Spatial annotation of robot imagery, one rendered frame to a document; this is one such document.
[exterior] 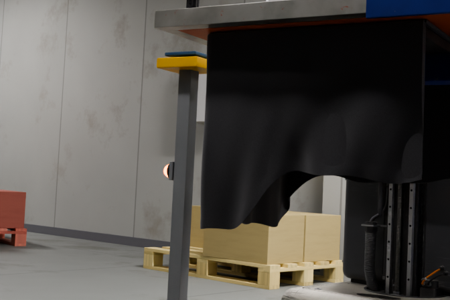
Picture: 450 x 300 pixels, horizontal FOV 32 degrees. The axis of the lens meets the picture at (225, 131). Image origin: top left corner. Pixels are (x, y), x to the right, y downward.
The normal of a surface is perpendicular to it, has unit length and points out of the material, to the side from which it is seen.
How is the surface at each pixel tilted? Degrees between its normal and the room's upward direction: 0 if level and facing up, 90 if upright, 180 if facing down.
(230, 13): 90
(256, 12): 90
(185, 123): 90
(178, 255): 90
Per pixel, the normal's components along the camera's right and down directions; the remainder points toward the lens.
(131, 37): -0.66, -0.08
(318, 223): 0.70, -0.01
